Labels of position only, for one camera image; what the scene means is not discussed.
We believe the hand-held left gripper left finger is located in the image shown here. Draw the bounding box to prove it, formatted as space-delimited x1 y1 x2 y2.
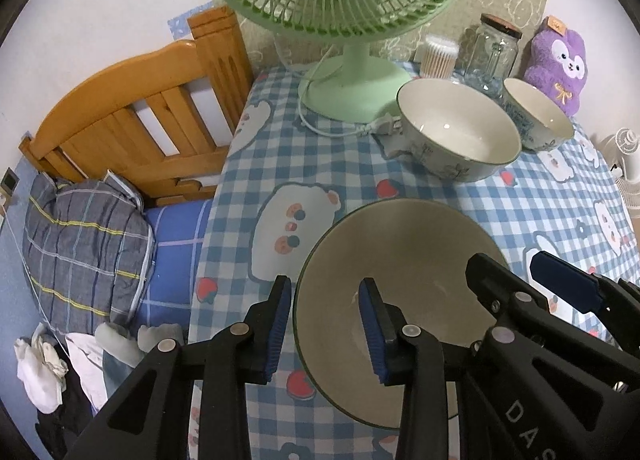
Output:
60 275 293 460

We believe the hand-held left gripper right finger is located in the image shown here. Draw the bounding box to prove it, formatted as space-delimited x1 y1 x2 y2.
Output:
356 277 483 460

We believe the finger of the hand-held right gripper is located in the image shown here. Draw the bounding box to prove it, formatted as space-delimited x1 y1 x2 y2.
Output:
530 250 640 336
465 253 626 460

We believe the cream bowl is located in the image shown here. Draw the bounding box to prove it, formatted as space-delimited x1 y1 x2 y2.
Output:
294 199 511 430

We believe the blue bed sheet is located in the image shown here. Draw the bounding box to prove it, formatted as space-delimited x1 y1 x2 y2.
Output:
135 199 216 341

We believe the white standing fan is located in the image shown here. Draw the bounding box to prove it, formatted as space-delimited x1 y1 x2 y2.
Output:
597 127 640 251

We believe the pale grey clothing pile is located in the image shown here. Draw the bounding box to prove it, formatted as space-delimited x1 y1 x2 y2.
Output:
65 322 186 413

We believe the blue floral ceramic bowl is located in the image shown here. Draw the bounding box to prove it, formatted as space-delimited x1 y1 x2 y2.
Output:
502 77 576 152
396 78 522 184

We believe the blue checkered tablecloth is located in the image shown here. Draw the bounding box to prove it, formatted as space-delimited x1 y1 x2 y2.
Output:
187 60 640 460

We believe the purple plush toy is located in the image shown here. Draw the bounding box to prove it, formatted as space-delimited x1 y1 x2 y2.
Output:
523 16 590 116

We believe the grey plaid quilt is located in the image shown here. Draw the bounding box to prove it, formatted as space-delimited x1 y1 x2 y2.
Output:
22 170 156 341

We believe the glass jar with black lid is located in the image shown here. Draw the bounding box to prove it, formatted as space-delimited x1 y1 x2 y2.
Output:
462 13 523 96

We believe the dark cloth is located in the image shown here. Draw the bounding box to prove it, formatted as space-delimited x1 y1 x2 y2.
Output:
35 365 103 460

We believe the cotton swab container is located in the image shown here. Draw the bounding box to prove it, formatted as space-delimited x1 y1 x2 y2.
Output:
419 37 460 78

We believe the white crumpled cloth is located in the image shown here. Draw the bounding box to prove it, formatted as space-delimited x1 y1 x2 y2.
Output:
15 324 70 415

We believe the green desk fan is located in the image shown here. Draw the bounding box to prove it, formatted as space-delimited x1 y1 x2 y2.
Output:
198 0 473 126

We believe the wooden bed headboard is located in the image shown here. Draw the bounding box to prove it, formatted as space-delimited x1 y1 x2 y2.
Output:
19 7 256 208

